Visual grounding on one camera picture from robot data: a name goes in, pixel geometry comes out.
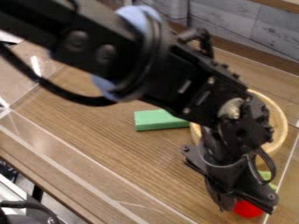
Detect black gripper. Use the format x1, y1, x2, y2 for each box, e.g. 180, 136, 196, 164
182, 97, 279, 214

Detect red plush fruit green leaf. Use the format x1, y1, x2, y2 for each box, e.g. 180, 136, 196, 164
233, 171, 279, 219

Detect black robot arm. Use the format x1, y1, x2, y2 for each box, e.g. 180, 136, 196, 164
0, 0, 279, 213

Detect light wooden bowl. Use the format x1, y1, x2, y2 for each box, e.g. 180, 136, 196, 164
190, 88, 290, 156

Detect green rectangular block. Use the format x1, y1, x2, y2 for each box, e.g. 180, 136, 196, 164
135, 109, 190, 131

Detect black device lower left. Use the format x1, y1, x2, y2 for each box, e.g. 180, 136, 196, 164
0, 198, 60, 224

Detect clear acrylic enclosure wall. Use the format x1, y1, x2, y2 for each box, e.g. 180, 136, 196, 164
0, 51, 299, 224

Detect black cable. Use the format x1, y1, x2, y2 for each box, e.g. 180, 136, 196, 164
0, 40, 118, 108

